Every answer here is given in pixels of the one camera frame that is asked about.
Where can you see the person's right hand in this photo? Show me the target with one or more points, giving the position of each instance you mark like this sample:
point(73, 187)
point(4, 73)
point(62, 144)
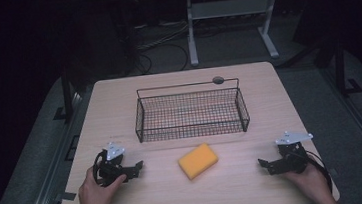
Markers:
point(310, 183)

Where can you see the dark grey oval knob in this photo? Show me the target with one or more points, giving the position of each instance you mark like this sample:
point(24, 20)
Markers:
point(218, 80)

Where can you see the person's left hand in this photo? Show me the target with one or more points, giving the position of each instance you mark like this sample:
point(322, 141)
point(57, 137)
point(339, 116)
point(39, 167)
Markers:
point(94, 197)

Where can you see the yellow sponge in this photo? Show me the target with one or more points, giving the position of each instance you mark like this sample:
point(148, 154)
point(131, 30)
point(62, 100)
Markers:
point(198, 160)

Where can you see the white metal table frame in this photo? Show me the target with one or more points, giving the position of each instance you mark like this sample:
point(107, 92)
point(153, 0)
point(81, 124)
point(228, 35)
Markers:
point(228, 8)

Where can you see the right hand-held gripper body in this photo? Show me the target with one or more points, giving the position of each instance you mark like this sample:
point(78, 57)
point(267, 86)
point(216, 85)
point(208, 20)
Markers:
point(293, 158)

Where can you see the black metal stand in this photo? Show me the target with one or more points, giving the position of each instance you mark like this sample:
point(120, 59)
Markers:
point(67, 93)
point(340, 66)

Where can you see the grey tape strip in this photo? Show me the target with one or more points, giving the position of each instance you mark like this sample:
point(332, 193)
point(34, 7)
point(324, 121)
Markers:
point(66, 196)

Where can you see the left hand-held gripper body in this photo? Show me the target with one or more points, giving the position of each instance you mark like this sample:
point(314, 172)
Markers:
point(110, 170)

